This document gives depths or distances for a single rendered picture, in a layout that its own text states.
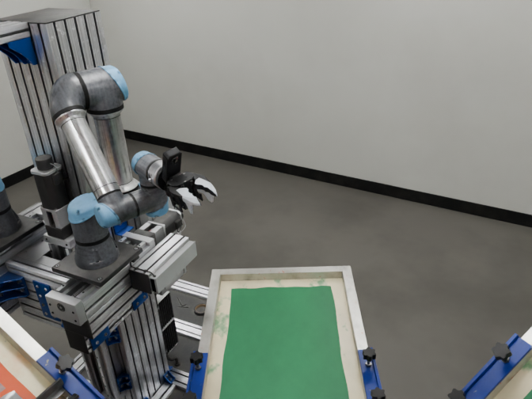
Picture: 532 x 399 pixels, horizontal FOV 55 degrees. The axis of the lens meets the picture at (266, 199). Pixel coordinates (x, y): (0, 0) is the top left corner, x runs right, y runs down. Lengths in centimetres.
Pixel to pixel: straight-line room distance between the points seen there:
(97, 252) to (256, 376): 68
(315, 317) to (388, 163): 286
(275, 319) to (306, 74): 308
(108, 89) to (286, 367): 107
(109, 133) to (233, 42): 342
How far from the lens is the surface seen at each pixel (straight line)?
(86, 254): 184
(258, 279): 217
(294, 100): 483
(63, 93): 163
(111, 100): 167
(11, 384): 156
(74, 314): 183
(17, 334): 158
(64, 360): 147
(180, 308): 324
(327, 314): 200
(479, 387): 148
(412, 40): 430
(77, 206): 179
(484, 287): 384
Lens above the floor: 229
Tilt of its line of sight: 29 degrees down
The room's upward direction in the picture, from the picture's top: 3 degrees counter-clockwise
